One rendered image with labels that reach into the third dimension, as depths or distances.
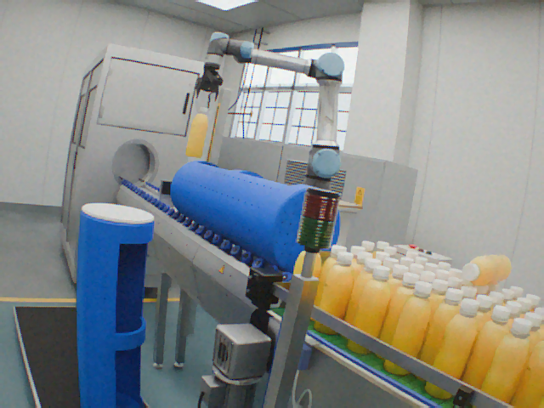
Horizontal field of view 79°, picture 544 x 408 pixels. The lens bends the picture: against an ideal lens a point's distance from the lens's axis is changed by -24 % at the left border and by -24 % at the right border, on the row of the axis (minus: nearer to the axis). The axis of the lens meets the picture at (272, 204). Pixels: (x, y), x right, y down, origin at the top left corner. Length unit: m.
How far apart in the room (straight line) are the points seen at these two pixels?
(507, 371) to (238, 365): 0.65
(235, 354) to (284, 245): 0.43
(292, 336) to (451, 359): 0.32
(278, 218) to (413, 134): 3.20
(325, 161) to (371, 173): 1.33
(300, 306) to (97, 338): 0.90
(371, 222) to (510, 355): 2.33
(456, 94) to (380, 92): 0.84
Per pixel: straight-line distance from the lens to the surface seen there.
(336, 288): 1.02
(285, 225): 1.28
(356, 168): 3.09
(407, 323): 0.87
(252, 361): 1.07
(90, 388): 1.65
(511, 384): 0.79
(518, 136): 3.88
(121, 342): 1.49
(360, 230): 3.02
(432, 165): 4.18
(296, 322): 0.79
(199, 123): 1.72
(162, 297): 2.28
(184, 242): 1.85
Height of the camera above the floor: 1.30
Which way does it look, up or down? 6 degrees down
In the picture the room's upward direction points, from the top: 10 degrees clockwise
